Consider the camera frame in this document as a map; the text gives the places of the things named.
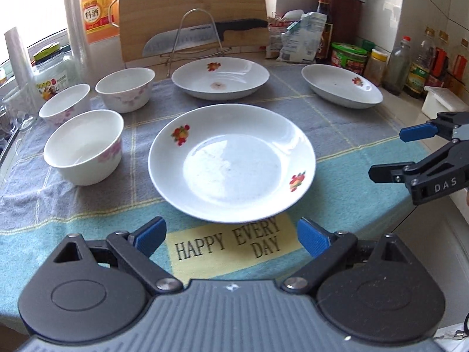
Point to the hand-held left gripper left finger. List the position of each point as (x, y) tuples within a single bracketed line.
[(151, 235)]

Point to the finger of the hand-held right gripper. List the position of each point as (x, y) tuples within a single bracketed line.
[(417, 132), (388, 173)]

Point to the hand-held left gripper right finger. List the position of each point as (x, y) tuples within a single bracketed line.
[(311, 240)]

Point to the white fruit print plate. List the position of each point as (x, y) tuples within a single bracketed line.
[(340, 84), (227, 165), (220, 77)]

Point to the white pink floral bowl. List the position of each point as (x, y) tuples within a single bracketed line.
[(126, 84), (84, 143), (66, 102)]

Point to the white plastic box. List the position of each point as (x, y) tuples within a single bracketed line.
[(443, 101)]

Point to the grey blue checked table mat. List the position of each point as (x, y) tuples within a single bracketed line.
[(110, 205)]

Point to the oil bottle green yellow label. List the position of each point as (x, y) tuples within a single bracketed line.
[(419, 73)]

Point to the clear bottle red cap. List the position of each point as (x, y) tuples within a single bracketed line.
[(397, 66)]

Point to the brown sauce bottle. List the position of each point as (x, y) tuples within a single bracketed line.
[(442, 58), (461, 62)]

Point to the small jar yellow lid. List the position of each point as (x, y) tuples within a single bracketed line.
[(375, 66)]

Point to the red tub green lid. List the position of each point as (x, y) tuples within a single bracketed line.
[(348, 58)]

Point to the dark red knife block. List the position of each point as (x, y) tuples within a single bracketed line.
[(348, 18)]

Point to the white blue printed bag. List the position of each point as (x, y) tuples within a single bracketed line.
[(302, 40)]

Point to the dark soy sauce bottle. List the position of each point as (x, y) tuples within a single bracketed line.
[(324, 7)]

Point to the white red printed bag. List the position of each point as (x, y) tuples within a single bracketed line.
[(274, 40)]

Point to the clear glass mug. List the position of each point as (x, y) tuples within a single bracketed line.
[(18, 106)]

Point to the glass jar yellow lid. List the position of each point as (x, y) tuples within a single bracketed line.
[(55, 77)]

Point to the white plastic bag roll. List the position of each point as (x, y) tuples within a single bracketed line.
[(16, 58)]

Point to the clear plastic wrap roll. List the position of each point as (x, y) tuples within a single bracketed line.
[(75, 25)]

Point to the orange cooking wine bottle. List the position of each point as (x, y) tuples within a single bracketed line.
[(99, 3)]

